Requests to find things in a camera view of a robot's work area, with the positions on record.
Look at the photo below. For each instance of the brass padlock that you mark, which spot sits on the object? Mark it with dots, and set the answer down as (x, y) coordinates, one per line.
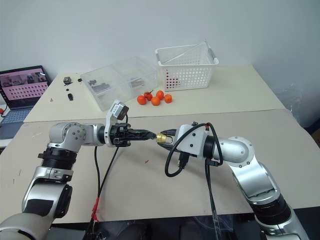
(162, 138)

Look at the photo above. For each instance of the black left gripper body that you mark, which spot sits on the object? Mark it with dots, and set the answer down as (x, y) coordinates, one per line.
(120, 137)

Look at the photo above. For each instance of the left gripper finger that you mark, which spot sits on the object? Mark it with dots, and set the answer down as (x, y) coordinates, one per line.
(140, 131)
(138, 138)

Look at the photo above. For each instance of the grey metal part in box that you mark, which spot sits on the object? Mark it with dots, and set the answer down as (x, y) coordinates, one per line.
(137, 82)

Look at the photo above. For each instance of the white perforated plastic basket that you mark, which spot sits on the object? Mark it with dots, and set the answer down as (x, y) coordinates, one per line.
(186, 72)

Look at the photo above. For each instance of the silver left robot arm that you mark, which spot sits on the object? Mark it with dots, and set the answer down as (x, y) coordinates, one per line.
(65, 136)

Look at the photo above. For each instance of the blue fabric cover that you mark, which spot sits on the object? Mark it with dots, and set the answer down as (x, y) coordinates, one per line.
(303, 105)

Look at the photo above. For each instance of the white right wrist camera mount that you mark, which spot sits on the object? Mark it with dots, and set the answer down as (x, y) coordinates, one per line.
(193, 140)

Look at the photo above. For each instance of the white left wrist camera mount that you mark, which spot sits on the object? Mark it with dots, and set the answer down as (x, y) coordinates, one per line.
(110, 120)

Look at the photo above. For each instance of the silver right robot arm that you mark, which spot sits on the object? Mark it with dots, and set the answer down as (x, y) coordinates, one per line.
(250, 175)

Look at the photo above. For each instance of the large black part in box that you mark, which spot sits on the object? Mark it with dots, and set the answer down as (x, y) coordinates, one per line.
(101, 87)

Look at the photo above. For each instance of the open laptop computer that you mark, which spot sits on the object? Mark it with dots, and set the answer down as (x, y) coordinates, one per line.
(23, 86)

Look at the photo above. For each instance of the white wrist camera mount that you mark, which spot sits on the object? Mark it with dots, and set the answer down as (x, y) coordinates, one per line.
(110, 120)
(193, 140)

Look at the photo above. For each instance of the small black part in box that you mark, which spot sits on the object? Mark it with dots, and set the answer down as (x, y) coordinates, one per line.
(93, 82)

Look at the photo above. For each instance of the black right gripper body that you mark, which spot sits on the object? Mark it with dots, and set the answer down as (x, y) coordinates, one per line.
(183, 157)

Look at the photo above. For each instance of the red object beside laptop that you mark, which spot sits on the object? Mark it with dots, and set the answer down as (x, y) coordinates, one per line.
(2, 111)

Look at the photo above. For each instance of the small black block part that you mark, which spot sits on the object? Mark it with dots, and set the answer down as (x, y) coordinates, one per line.
(70, 96)

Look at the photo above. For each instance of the clear plastic storage box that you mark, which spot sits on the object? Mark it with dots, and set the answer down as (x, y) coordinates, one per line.
(117, 80)

